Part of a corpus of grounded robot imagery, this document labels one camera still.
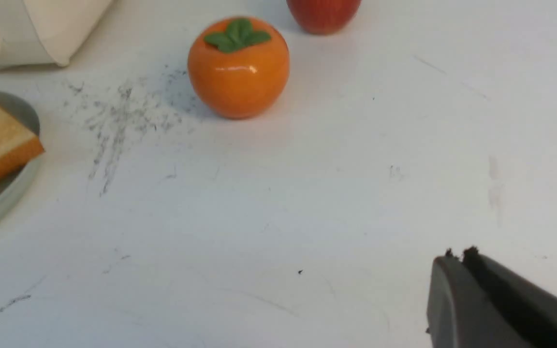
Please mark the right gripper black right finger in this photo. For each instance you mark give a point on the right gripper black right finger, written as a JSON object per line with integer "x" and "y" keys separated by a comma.
{"x": 530, "y": 322}

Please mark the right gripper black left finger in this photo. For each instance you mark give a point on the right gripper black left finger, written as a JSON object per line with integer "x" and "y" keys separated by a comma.
{"x": 459, "y": 313}

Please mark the red toy apple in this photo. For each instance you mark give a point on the red toy apple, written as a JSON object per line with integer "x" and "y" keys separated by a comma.
{"x": 323, "y": 17}

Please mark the orange toy persimmon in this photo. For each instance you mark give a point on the orange toy persimmon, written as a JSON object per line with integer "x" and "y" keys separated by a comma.
{"x": 239, "y": 66}

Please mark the light green round plate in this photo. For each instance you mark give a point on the light green round plate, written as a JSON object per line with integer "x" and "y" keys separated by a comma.
{"x": 15, "y": 185}

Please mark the white two-slot toaster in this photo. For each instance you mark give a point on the white two-slot toaster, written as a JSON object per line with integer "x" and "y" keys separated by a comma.
{"x": 46, "y": 31}

